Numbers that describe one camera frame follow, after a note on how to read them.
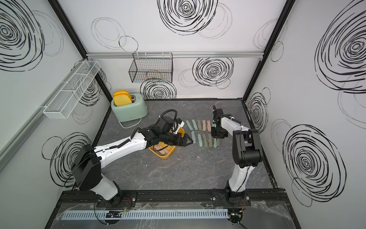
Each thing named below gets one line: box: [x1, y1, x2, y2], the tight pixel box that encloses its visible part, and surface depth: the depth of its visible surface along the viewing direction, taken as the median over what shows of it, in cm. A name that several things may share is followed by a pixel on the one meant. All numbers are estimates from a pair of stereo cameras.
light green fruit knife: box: [197, 133, 204, 147], surface depth 96 cm
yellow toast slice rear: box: [112, 90, 132, 97], surface depth 98 cm
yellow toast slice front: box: [113, 92, 133, 107], surface depth 96 cm
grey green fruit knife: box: [191, 119, 199, 131], surface depth 107 cm
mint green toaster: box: [110, 93, 149, 123], surface depth 101 cm
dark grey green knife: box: [197, 118, 203, 132], surface depth 105 cm
